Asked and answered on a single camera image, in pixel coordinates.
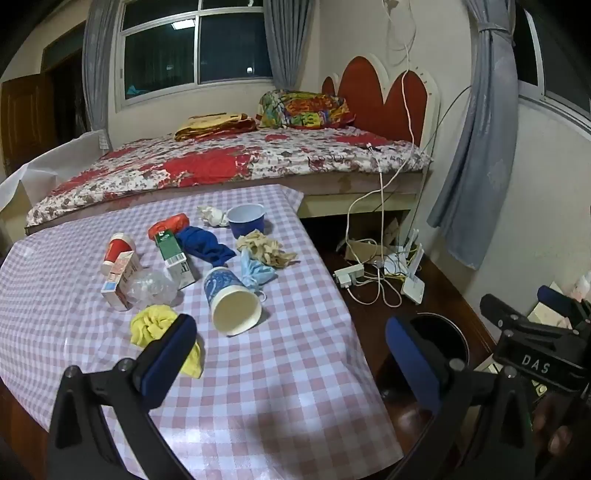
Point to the brown wooden door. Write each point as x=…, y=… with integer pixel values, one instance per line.
x=27, y=120

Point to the blue patterned paper cup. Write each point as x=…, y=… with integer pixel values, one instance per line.
x=231, y=304

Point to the black round trash bin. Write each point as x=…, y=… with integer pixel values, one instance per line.
x=443, y=334

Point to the green and white milk carton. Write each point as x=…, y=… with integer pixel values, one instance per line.
x=174, y=258

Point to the clear plastic wrap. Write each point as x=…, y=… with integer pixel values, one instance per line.
x=150, y=288

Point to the person's right hand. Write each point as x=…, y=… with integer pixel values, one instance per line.
x=556, y=427

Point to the large sliding window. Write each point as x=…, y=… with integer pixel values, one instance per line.
x=184, y=50

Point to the white power strip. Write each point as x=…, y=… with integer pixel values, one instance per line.
x=348, y=276

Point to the colourful printed pillow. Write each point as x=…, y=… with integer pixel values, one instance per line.
x=304, y=108

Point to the flat white router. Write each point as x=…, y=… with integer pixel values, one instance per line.
x=414, y=286

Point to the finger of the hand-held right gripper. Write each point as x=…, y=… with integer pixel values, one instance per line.
x=556, y=299
x=505, y=316

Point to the cream bed frame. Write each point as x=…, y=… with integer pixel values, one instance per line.
x=364, y=201

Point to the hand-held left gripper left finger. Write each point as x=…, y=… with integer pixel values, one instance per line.
x=168, y=360

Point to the blue plastic bowl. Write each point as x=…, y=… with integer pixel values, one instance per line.
x=247, y=224

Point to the red and white paper cup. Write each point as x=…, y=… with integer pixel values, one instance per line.
x=117, y=247

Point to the white router with antennas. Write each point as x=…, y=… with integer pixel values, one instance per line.
x=397, y=263

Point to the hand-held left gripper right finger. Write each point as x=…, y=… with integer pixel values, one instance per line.
x=411, y=364

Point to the white footboard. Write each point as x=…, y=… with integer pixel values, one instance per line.
x=51, y=161

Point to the red heart-shaped headboard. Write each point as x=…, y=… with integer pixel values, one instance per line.
x=392, y=101

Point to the yellow cloth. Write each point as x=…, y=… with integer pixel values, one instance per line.
x=150, y=325

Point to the brown cardboard box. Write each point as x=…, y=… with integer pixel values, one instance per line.
x=367, y=249

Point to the grey tied curtain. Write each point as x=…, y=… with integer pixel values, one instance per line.
x=480, y=138

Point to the floral bed sheet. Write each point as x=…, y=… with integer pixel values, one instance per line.
x=207, y=159

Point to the folded yellow and red blanket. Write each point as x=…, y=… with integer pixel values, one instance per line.
x=212, y=124

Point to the dark blue cloth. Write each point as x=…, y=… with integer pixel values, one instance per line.
x=203, y=247

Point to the white cabinet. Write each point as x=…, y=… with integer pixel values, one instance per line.
x=549, y=314

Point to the white paper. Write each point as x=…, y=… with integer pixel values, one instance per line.
x=211, y=216

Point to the light blue face mask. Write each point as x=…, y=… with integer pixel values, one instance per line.
x=256, y=272

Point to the side window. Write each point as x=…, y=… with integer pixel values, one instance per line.
x=554, y=55

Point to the pink checkered tablecloth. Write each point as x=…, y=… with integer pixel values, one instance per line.
x=277, y=369

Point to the orange wrapper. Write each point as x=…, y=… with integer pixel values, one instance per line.
x=167, y=225

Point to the pink and white drink carton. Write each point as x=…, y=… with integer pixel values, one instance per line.
x=122, y=281

